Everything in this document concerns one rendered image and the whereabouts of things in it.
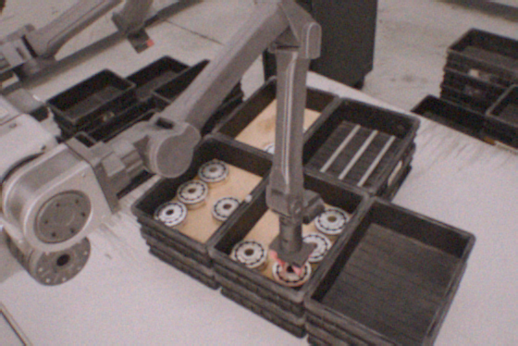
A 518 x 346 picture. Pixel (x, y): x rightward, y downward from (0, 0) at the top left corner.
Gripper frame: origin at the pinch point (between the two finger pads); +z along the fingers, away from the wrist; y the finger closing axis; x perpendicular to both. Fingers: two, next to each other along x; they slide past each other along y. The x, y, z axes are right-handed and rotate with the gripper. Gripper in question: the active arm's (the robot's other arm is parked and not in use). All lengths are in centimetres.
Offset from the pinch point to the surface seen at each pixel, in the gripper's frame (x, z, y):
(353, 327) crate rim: 8.8, -3.9, -22.4
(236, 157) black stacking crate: -29.1, 0.8, 40.2
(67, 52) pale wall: -130, 76, 296
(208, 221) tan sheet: -5.1, 6.3, 33.6
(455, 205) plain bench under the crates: -61, 16, -26
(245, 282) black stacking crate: 8.0, 4.4, 9.7
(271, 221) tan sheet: -15.0, 5.7, 16.7
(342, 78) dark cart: -177, 59, 74
